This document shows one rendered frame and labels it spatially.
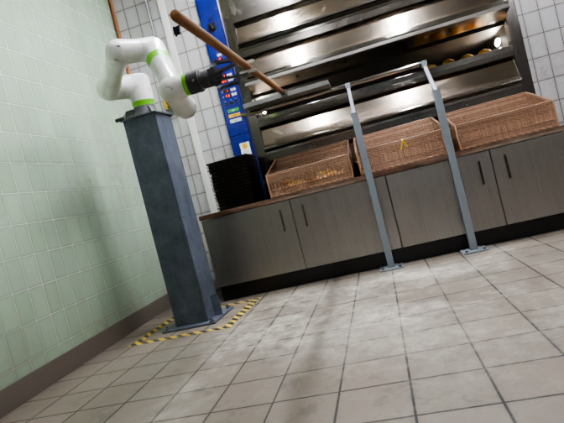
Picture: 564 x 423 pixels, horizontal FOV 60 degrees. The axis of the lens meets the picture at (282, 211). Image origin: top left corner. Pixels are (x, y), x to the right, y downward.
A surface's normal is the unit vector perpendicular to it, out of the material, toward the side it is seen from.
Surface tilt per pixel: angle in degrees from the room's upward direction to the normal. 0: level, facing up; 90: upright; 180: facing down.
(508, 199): 90
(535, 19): 90
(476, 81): 70
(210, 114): 90
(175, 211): 90
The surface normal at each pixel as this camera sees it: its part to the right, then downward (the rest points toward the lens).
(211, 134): -0.18, 0.08
